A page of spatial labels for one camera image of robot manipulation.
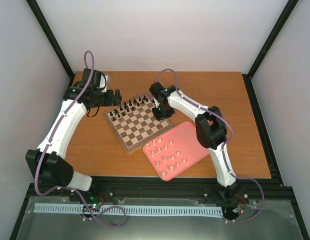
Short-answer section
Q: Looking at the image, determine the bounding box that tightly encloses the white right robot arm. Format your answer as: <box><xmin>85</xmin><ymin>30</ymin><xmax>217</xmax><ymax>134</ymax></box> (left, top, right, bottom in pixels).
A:
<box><xmin>149</xmin><ymin>82</ymin><xmax>239</xmax><ymax>203</ymax></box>

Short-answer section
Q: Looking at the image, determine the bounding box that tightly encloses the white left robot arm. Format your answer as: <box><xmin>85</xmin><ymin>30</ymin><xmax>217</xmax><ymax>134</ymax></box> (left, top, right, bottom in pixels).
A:
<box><xmin>26</xmin><ymin>68</ymin><xmax>122</xmax><ymax>202</ymax></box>

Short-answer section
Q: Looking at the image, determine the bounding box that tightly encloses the wooden chess board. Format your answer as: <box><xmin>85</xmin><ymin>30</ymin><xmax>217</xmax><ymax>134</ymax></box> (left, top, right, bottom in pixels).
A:
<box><xmin>104</xmin><ymin>92</ymin><xmax>174</xmax><ymax>154</ymax></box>

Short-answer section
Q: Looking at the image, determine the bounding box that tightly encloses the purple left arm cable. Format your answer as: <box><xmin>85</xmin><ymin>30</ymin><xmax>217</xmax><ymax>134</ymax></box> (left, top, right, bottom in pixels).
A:
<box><xmin>34</xmin><ymin>50</ymin><xmax>126</xmax><ymax>228</ymax></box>

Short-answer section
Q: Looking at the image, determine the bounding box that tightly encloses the light blue cable duct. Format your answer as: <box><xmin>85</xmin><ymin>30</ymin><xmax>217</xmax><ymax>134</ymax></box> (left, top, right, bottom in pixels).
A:
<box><xmin>33</xmin><ymin>203</ymin><xmax>223</xmax><ymax>218</ymax></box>

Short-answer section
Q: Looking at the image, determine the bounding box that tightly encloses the pink plastic tray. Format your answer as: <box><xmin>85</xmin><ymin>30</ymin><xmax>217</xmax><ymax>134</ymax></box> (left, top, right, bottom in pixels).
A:
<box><xmin>143</xmin><ymin>121</ymin><xmax>209</xmax><ymax>181</ymax></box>

